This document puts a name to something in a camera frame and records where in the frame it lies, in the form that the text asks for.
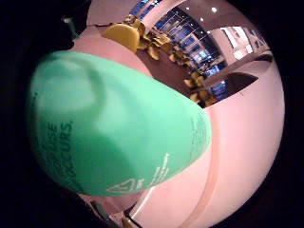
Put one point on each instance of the green plastic bottle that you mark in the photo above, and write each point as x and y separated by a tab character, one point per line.
104	126

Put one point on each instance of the group of yellow chairs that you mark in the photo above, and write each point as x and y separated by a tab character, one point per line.
125	34

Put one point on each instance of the white counter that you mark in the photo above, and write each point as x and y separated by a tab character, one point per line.
236	68

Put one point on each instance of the glass window wall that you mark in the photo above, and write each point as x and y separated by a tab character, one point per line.
190	41

